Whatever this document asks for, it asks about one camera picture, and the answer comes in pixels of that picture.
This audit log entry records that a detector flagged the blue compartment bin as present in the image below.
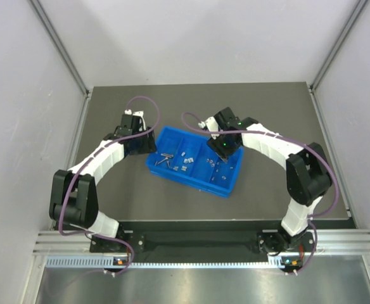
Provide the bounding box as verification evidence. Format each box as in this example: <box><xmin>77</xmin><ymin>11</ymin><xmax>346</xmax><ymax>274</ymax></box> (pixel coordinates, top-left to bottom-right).
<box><xmin>146</xmin><ymin>126</ymin><xmax>243</xmax><ymax>198</ymax></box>

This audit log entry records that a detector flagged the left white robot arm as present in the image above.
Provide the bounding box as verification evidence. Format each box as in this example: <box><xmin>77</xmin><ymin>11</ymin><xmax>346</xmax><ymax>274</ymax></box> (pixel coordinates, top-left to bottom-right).
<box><xmin>49</xmin><ymin>110</ymin><xmax>156</xmax><ymax>238</ymax></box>

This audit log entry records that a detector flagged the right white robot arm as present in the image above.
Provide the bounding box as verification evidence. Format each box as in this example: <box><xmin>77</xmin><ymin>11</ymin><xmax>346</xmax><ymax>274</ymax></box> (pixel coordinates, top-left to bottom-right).
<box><xmin>198</xmin><ymin>107</ymin><xmax>333</xmax><ymax>250</ymax></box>

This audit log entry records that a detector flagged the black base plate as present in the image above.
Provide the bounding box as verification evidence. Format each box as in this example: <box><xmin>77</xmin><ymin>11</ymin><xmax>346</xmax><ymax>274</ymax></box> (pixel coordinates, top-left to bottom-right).
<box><xmin>89</xmin><ymin>229</ymin><xmax>287</xmax><ymax>254</ymax></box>

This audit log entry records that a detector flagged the slotted cable duct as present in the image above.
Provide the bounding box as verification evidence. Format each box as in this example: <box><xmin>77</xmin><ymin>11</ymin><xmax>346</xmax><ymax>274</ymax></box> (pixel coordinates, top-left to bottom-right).
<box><xmin>45</xmin><ymin>254</ymin><xmax>298</xmax><ymax>270</ymax></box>

